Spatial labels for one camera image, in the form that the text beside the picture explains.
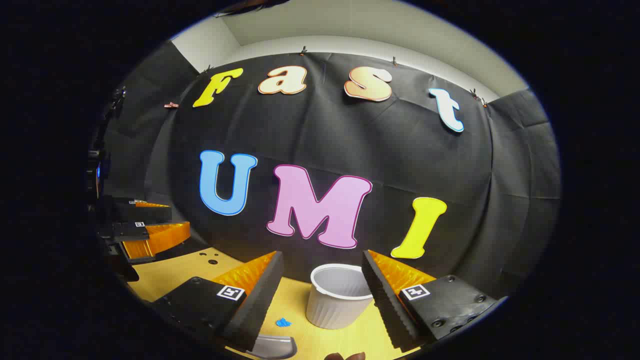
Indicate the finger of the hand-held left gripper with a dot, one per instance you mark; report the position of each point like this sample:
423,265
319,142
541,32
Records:
140,214
127,232

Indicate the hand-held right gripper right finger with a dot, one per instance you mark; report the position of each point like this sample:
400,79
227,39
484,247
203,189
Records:
385,295

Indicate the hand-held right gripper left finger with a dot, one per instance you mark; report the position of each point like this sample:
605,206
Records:
260,300

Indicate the small blue trash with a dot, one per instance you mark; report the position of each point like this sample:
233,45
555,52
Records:
283,322

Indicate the grey plastic dustpan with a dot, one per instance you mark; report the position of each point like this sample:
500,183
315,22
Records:
275,347

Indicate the white ribbed garbage bin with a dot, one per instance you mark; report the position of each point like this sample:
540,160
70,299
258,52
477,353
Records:
335,310

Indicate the wooden desktop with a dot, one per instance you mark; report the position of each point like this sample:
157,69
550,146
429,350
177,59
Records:
292,302

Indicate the red cloth clip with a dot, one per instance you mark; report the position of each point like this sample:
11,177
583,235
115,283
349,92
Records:
171,105

